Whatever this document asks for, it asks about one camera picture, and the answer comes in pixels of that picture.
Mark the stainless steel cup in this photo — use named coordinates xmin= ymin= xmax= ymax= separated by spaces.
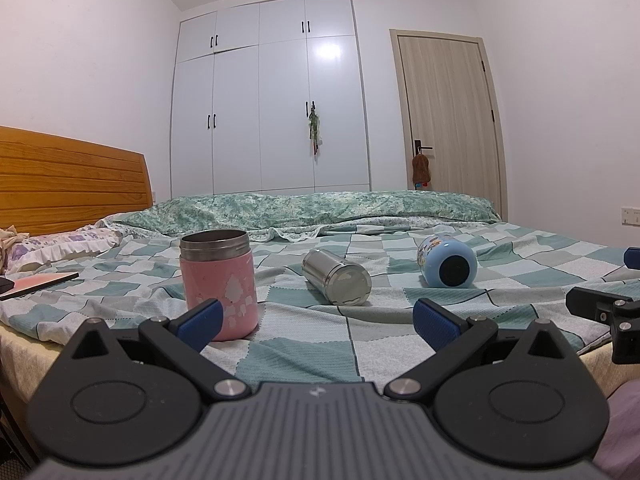
xmin=302 ymin=249 xmax=372 ymax=306

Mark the light blue printed cup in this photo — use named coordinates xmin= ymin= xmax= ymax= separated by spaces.
xmin=416 ymin=234 xmax=478 ymax=288

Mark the pink steel cup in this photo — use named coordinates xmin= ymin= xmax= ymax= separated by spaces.
xmin=179 ymin=229 xmax=259 ymax=341

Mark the checkered green bed sheet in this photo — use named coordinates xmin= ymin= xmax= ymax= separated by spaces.
xmin=1 ymin=222 xmax=639 ymax=399

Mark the green floral duvet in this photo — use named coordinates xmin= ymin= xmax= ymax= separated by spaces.
xmin=96 ymin=191 xmax=501 ymax=242

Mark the pink notebook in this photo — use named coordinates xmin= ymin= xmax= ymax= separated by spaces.
xmin=0 ymin=272 xmax=79 ymax=300

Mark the purple floral pillow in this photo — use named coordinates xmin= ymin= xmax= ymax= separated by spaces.
xmin=5 ymin=226 xmax=122 ymax=274

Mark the beige cloth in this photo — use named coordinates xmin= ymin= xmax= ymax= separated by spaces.
xmin=0 ymin=226 xmax=29 ymax=274

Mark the wooden headboard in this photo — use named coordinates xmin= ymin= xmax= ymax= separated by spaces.
xmin=0 ymin=127 xmax=152 ymax=235

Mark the beige wooden door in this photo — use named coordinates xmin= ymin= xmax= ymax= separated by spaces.
xmin=390 ymin=29 xmax=508 ymax=219

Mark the green hanging ornament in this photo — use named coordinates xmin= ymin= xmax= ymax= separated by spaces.
xmin=308 ymin=102 xmax=322 ymax=157

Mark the white wardrobe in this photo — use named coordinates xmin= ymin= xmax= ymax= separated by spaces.
xmin=170 ymin=0 xmax=370 ymax=197

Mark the wall power socket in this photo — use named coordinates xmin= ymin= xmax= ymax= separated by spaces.
xmin=620 ymin=207 xmax=640 ymax=226

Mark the black door handle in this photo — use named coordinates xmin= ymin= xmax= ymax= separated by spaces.
xmin=413 ymin=139 xmax=434 ymax=155

